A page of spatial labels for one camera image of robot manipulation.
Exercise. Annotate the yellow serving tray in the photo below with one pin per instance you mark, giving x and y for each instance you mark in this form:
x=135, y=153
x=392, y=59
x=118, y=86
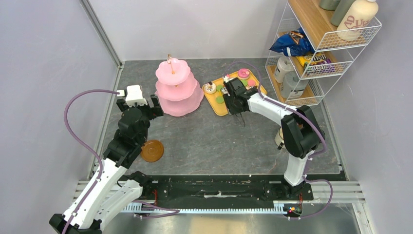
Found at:
x=214, y=95

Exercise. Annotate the white jar upper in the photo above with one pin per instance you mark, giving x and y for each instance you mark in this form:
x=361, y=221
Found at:
x=283, y=66

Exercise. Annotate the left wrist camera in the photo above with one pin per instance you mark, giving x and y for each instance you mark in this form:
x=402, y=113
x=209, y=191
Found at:
x=133, y=96

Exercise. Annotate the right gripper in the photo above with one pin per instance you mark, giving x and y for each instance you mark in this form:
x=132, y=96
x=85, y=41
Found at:
x=228, y=98

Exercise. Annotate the metal serving tongs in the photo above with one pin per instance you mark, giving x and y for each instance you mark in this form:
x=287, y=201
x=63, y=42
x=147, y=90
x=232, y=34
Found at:
x=240, y=119

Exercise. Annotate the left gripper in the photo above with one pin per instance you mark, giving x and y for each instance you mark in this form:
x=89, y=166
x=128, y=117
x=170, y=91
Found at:
x=157, y=111

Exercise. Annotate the pink three-tier cake stand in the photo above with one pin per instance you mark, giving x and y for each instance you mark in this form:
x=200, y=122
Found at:
x=178, y=90

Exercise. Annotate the yellow candy bag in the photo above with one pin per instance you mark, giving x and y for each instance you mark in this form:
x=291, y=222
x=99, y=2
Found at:
x=319, y=61

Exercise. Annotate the grey jar lower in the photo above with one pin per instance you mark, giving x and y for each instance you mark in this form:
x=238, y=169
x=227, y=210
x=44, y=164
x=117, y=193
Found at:
x=292, y=86

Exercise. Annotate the pink macaron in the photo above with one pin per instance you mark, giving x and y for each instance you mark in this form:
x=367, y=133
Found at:
x=251, y=82

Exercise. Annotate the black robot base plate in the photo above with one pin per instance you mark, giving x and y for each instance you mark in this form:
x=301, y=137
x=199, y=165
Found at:
x=222, y=191

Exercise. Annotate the grey-green bottle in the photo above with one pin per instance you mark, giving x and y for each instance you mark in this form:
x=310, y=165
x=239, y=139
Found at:
x=341, y=11

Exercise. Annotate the cream labelled bottle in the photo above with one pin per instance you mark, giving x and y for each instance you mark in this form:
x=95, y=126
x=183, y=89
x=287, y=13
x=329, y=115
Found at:
x=359, y=15

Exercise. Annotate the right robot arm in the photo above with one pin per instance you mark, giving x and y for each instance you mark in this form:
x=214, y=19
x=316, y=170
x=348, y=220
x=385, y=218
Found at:
x=300, y=129

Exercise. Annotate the blue snack bag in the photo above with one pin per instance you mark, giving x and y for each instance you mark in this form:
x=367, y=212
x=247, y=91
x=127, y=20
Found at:
x=293, y=44

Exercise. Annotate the white chocolate-drizzle donut left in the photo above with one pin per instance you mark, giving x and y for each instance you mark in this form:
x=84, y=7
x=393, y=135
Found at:
x=210, y=88

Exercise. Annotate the beige mug right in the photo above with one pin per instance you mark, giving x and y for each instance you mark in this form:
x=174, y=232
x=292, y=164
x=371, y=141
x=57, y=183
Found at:
x=279, y=140

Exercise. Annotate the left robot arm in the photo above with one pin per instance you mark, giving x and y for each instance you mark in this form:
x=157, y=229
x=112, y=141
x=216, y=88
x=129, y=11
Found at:
x=94, y=209

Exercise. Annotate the white wire shelf rack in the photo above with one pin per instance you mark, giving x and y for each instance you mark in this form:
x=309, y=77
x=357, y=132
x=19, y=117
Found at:
x=332, y=56

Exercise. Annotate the pink frosted donut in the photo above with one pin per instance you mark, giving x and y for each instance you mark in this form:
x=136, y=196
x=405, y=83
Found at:
x=243, y=74

